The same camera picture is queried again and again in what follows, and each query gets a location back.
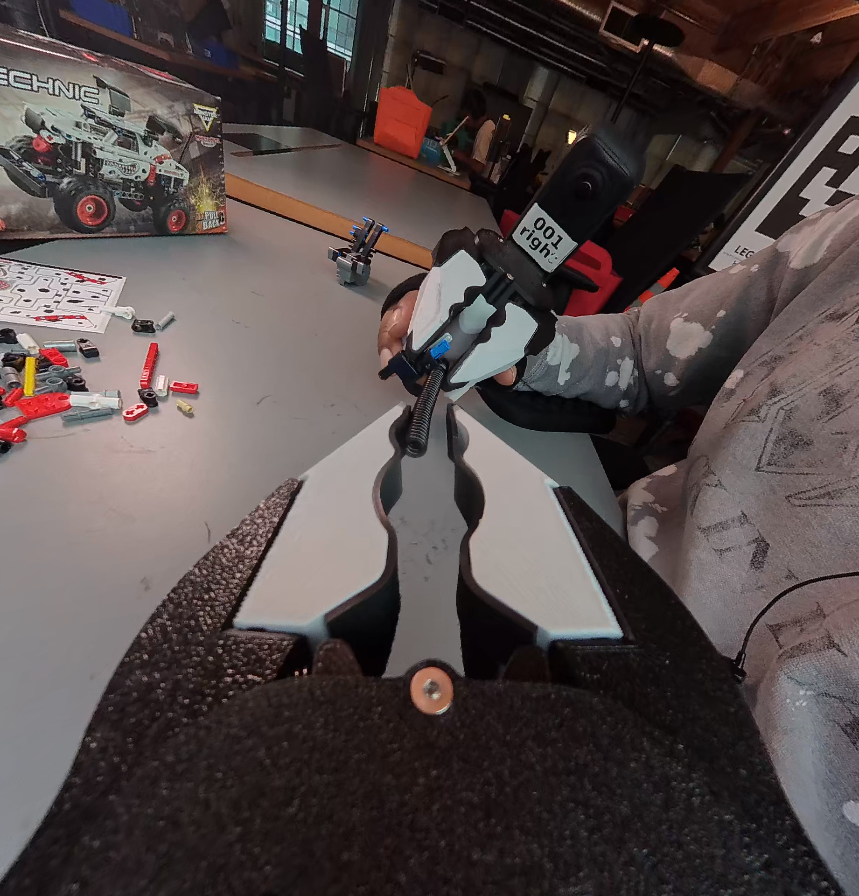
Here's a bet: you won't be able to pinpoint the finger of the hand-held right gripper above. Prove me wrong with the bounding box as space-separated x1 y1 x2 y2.
407 251 489 358
443 302 545 403

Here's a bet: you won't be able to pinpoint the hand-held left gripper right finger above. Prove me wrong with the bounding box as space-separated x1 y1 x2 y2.
445 403 625 676

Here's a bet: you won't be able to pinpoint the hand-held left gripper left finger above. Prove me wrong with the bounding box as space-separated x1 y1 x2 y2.
232 403 412 674

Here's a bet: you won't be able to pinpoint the black spring toy shock absorber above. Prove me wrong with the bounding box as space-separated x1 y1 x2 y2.
403 365 449 459

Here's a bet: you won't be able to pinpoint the person's right forearm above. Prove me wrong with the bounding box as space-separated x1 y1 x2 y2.
520 231 780 417

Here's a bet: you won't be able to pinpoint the grey desk with wooden edge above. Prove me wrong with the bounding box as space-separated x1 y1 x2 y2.
223 122 503 270

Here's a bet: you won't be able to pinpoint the person's right hand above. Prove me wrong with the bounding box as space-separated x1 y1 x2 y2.
377 307 412 370

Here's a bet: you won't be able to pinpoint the grey toy brick subassembly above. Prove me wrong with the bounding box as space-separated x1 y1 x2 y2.
326 216 390 288

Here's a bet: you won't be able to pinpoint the red plastic object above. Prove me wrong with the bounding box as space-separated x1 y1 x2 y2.
562 241 622 317

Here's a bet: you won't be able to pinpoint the orange traffic cone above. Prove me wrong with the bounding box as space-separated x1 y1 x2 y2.
636 267 682 310

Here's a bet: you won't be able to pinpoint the orange plastic object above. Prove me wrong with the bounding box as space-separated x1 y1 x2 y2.
373 85 433 161

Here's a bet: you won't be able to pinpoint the person's grey hoodie torso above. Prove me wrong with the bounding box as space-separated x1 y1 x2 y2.
622 185 859 896

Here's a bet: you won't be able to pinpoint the black white printed sign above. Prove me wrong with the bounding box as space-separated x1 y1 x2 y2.
705 66 859 275

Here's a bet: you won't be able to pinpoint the paned window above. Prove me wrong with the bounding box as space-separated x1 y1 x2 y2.
263 0 362 65

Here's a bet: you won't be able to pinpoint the pile of assorted toy bricks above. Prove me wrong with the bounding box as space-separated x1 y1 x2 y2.
0 304 199 466

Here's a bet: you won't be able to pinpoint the toy truck cardboard box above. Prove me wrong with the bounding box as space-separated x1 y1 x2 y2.
0 17 227 240

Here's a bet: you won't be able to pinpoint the white sticker sheet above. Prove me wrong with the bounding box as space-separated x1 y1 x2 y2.
0 255 127 334

